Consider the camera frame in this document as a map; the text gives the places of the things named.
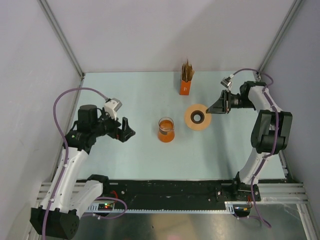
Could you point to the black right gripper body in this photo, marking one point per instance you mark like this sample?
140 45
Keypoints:
233 101

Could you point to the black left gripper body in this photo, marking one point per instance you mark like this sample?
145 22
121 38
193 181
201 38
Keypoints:
107 126

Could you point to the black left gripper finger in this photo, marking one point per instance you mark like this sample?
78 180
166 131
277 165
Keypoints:
125 124
126 133

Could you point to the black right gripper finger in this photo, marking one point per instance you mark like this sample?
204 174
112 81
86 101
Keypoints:
218 107
221 100

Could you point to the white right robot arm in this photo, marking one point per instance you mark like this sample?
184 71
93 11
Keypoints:
269 136

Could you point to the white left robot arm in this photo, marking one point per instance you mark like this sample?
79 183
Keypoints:
59 213

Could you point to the orange coffee filter box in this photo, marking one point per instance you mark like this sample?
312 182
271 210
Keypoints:
185 88

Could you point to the orange glass carafe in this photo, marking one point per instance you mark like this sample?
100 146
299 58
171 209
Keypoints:
166 130

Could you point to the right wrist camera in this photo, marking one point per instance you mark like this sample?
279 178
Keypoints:
227 83

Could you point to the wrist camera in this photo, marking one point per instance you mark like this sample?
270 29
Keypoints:
227 83
111 107

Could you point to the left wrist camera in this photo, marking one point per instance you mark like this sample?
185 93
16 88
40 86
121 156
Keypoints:
111 107

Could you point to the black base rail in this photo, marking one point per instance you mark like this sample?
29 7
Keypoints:
176 195

